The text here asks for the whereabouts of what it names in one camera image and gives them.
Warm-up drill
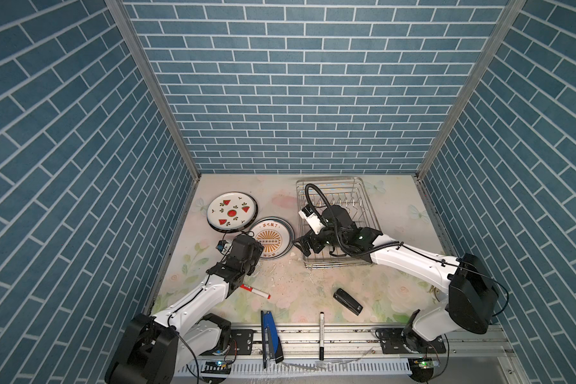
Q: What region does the black stapler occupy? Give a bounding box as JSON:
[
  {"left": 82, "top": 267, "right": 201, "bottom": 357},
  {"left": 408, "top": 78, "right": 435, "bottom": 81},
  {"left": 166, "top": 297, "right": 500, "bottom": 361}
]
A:
[{"left": 333, "top": 288, "right": 363, "bottom": 316}]

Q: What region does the red white marker pen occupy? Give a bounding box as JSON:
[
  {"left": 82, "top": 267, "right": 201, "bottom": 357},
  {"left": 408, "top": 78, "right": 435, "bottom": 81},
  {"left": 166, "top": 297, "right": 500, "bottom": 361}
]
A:
[{"left": 240, "top": 284, "right": 270, "bottom": 299}]

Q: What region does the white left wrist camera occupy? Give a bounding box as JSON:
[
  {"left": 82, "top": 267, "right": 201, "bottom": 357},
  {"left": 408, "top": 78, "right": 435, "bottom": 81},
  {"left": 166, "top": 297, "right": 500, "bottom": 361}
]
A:
[{"left": 216, "top": 240, "right": 231, "bottom": 256}]

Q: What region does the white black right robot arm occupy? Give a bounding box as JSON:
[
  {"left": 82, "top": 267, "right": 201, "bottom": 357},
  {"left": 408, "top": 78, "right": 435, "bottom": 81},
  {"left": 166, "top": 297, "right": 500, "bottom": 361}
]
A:
[{"left": 294, "top": 204, "right": 499, "bottom": 350}]

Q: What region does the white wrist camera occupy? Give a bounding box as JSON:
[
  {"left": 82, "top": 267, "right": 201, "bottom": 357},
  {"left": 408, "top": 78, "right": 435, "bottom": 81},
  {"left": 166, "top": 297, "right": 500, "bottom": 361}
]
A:
[
  {"left": 299, "top": 204, "right": 326, "bottom": 235},
  {"left": 216, "top": 240, "right": 231, "bottom": 256}
]

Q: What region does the watermelon pattern white plate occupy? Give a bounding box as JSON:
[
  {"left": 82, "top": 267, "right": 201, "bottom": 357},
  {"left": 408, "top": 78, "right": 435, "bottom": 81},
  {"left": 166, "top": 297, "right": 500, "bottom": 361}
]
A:
[{"left": 206, "top": 191, "right": 259, "bottom": 231}]

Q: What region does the white slotted cable duct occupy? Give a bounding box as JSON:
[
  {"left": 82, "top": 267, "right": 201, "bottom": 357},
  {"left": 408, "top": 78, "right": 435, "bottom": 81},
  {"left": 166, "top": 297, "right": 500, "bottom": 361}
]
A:
[{"left": 198, "top": 358, "right": 412, "bottom": 379}]

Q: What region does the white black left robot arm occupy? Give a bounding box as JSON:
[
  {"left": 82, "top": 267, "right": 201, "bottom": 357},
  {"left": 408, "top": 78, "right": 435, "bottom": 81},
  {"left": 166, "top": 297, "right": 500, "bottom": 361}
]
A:
[{"left": 104, "top": 233, "right": 264, "bottom": 383}]

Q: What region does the black rimmed cream plate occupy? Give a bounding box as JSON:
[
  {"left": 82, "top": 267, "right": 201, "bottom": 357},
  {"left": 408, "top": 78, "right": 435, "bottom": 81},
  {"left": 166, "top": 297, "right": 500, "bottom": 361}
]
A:
[{"left": 205, "top": 191, "right": 259, "bottom": 235}]

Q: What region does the blue black box cutter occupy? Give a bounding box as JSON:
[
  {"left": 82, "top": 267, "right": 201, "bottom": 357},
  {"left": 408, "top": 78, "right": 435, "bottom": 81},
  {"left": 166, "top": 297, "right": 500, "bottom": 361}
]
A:
[{"left": 261, "top": 310, "right": 284, "bottom": 369}]

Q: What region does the chrome wire dish rack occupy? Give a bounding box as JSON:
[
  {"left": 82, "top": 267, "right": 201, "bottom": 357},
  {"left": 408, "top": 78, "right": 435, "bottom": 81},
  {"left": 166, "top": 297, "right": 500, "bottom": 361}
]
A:
[{"left": 296, "top": 177, "right": 381, "bottom": 269}]

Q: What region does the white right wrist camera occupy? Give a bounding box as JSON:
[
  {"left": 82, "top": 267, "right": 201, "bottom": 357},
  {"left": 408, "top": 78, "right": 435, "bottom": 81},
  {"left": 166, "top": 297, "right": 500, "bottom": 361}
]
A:
[{"left": 299, "top": 204, "right": 326, "bottom": 235}]

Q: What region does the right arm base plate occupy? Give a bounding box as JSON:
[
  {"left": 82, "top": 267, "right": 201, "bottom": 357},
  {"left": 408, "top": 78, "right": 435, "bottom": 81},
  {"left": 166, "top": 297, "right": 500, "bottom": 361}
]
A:
[{"left": 374, "top": 327, "right": 447, "bottom": 355}]

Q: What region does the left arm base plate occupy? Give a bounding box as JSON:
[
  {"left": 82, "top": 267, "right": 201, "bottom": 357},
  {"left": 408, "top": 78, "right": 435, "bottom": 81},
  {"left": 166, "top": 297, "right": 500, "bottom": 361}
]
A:
[{"left": 220, "top": 329, "right": 255, "bottom": 357}]

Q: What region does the orange sunburst white plate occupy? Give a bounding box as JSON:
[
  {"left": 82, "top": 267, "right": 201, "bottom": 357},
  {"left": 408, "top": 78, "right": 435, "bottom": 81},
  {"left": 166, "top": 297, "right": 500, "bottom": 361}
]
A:
[{"left": 249, "top": 217, "right": 295, "bottom": 260}]

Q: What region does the black white marker pen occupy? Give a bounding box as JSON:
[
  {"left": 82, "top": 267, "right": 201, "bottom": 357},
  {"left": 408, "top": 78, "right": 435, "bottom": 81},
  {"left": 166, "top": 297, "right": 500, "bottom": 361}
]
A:
[{"left": 318, "top": 312, "right": 325, "bottom": 362}]

